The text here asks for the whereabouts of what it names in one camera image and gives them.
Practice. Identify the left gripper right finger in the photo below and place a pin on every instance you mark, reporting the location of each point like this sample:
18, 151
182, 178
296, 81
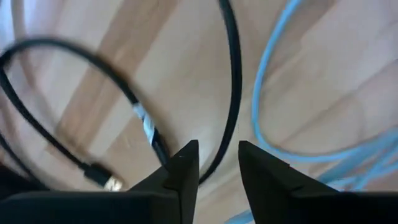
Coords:
311, 208

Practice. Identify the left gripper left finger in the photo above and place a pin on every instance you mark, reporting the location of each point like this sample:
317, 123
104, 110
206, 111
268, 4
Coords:
93, 208

